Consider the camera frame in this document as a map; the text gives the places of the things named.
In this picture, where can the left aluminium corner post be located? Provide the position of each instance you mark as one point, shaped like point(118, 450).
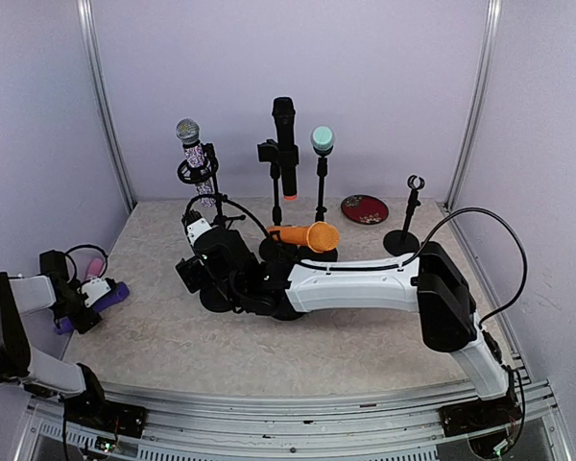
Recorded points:
point(94, 63)

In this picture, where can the black tripod microphone stand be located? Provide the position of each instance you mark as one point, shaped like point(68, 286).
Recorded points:
point(220, 219)

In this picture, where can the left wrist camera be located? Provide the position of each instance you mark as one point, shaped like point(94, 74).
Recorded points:
point(95, 289)

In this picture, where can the purple microphone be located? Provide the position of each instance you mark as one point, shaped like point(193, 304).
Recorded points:
point(101, 302)

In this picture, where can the teal head microphone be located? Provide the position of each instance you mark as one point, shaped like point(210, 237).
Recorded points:
point(322, 141)

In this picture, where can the pink microphone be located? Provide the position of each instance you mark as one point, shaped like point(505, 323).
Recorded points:
point(95, 268)

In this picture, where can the black short stand purple mic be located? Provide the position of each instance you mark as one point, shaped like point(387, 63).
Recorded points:
point(216, 300)

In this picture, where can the right aluminium corner post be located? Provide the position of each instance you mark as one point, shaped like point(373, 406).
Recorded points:
point(494, 8)

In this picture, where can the aluminium front rail frame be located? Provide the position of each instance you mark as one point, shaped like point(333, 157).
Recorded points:
point(403, 425)

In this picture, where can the rhinestone silver-head microphone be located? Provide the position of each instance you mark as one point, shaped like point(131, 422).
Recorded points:
point(197, 168)

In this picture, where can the red floral plate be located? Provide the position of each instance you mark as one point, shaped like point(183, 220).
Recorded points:
point(364, 209)

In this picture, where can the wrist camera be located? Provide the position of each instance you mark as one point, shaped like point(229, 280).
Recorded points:
point(195, 225)
point(95, 289)

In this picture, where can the black microphone orange end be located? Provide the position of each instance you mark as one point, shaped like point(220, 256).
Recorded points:
point(284, 114)

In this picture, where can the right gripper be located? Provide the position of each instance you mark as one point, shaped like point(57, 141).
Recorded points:
point(191, 274)

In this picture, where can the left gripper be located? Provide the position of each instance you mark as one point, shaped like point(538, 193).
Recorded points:
point(84, 323)

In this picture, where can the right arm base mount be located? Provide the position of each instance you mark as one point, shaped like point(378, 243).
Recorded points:
point(476, 415)

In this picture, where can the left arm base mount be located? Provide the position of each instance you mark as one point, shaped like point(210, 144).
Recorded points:
point(105, 415)

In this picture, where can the black tall round-base stand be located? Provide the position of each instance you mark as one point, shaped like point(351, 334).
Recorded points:
point(267, 152)

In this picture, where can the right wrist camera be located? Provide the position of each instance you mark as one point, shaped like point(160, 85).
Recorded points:
point(195, 225)

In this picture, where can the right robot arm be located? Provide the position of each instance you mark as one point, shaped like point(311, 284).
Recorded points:
point(428, 284)

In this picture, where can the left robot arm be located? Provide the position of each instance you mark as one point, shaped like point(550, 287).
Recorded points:
point(20, 362)

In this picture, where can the aluminium corner post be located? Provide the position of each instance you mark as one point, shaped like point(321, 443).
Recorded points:
point(94, 63)
point(494, 8)

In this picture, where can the black short stand orange mic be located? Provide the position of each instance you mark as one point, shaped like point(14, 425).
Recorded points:
point(284, 253)

